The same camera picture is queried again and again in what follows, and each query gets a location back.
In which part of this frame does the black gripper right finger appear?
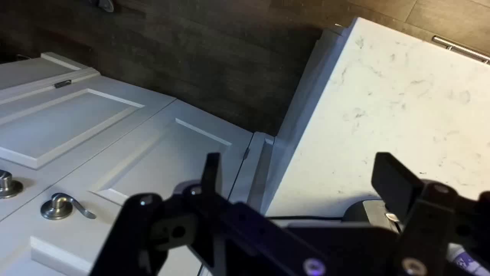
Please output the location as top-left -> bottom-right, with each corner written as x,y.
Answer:
371,150 -> 490,276

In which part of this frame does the round silver cabinet knob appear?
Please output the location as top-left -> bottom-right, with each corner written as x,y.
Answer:
0,169 -> 25,201

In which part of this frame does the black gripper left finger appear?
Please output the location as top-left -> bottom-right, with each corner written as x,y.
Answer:
91,152 -> 328,276

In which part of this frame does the white panel cabinet door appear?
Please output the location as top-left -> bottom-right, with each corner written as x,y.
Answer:
0,75 -> 178,222
0,98 -> 256,276

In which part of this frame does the white drawer front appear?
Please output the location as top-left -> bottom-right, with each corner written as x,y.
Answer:
0,51 -> 102,104

